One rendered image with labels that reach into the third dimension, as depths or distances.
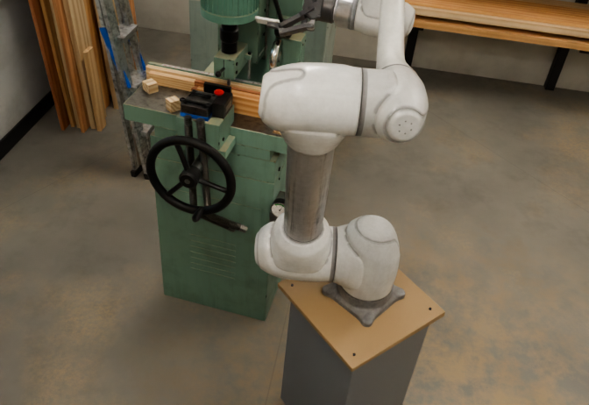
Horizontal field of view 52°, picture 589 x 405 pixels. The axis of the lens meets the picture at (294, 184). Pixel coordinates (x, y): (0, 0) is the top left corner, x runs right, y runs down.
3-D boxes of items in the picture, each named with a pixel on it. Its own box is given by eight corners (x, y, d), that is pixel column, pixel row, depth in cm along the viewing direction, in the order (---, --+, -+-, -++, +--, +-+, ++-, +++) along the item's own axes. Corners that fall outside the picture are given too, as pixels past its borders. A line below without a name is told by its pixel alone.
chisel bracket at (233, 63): (213, 80, 195) (213, 56, 189) (228, 61, 205) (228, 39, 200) (235, 84, 193) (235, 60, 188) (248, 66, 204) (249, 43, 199)
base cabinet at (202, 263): (161, 294, 249) (149, 157, 205) (212, 209, 294) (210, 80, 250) (265, 323, 242) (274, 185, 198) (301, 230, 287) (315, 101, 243)
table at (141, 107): (109, 134, 192) (107, 117, 188) (151, 89, 215) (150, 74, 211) (292, 174, 182) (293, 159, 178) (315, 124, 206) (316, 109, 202)
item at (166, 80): (149, 83, 207) (148, 73, 204) (152, 81, 208) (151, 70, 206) (333, 121, 197) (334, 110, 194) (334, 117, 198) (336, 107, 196)
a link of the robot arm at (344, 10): (360, 6, 169) (340, 3, 170) (360, -11, 160) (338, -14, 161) (353, 36, 168) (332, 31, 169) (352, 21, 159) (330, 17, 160)
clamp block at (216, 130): (175, 141, 186) (173, 117, 181) (192, 119, 197) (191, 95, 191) (220, 151, 184) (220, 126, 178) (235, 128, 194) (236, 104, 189)
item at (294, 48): (273, 68, 209) (275, 36, 202) (279, 60, 215) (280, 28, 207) (299, 74, 208) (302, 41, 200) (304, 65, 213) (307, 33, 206)
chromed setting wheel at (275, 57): (266, 80, 203) (268, 46, 195) (276, 64, 213) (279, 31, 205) (274, 81, 203) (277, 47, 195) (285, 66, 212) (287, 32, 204)
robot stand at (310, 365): (397, 420, 213) (434, 310, 176) (330, 466, 198) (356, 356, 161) (344, 359, 231) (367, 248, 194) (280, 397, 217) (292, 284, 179)
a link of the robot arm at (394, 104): (428, 60, 119) (360, 53, 119) (443, 97, 104) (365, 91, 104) (416, 118, 126) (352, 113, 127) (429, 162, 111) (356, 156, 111)
